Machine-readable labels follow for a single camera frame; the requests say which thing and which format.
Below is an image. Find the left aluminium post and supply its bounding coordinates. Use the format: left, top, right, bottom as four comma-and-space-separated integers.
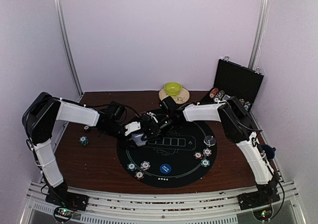
54, 0, 84, 97

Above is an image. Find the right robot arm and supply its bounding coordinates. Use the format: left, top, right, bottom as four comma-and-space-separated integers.
133, 96, 284, 210

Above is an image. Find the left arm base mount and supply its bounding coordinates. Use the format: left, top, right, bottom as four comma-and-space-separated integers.
45, 192, 89, 223

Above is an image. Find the green twenty chip row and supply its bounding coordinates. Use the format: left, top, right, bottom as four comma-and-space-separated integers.
213, 90, 225, 103

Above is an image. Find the green fifty chip bottom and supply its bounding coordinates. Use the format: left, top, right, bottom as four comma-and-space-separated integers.
127, 162, 137, 171

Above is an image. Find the red five chip row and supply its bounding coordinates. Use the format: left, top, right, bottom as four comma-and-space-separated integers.
209, 87, 219, 99

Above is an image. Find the right aluminium post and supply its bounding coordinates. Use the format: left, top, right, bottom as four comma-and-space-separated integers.
248, 0, 270, 71

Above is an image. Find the blue ten chip bottom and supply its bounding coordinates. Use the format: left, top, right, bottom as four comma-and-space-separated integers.
140, 161, 151, 171

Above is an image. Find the black poker chip case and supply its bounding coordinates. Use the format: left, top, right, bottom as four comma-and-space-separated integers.
200, 56, 265, 115

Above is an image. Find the loose card deck in case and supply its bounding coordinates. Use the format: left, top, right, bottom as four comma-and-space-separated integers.
222, 94, 231, 101

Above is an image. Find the mixed chip row in case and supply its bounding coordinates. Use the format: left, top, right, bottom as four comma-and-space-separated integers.
239, 98, 251, 111

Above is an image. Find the black hundred chip bottom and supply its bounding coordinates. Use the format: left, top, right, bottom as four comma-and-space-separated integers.
135, 171, 145, 180

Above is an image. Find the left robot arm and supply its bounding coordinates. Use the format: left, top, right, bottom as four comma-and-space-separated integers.
22, 92, 148, 210

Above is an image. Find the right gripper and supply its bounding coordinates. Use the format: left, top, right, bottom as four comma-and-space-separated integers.
141, 114, 178, 142

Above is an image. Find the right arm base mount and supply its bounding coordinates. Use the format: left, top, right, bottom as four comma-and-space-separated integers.
237, 191, 280, 222

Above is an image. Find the beige bird plate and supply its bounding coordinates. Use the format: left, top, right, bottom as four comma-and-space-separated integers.
159, 88, 190, 104

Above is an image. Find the aluminium post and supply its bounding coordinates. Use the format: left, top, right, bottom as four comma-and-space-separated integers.
54, 0, 84, 97
248, 0, 270, 71

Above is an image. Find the clear dealer button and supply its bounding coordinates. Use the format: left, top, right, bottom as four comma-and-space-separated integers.
204, 136, 216, 147

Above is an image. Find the dark blue mug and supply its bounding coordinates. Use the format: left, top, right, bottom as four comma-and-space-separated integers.
261, 145, 276, 161

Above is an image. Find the round black poker mat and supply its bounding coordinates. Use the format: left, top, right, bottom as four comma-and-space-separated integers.
117, 121, 217, 188

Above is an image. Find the green chip stack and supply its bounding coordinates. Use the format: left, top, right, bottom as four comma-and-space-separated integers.
79, 136, 89, 147

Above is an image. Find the blue small blind button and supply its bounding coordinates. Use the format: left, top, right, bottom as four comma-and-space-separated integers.
159, 163, 171, 174

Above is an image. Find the aluminium front rail frame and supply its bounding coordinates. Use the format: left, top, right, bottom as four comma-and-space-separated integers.
18, 181, 309, 224

